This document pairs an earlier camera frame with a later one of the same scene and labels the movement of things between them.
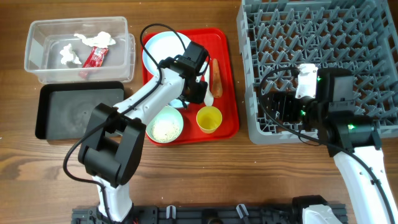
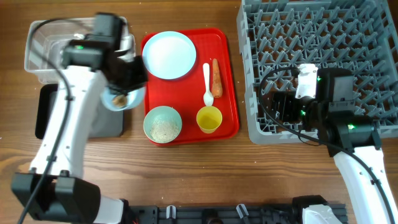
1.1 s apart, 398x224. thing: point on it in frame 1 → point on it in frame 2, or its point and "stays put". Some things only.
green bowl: [166, 126] stays put
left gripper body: [197, 93] → [134, 75]
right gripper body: [292, 109] stays put
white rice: [165, 130] stays put
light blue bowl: [178, 103] → [120, 102]
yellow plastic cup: [209, 119] stays put
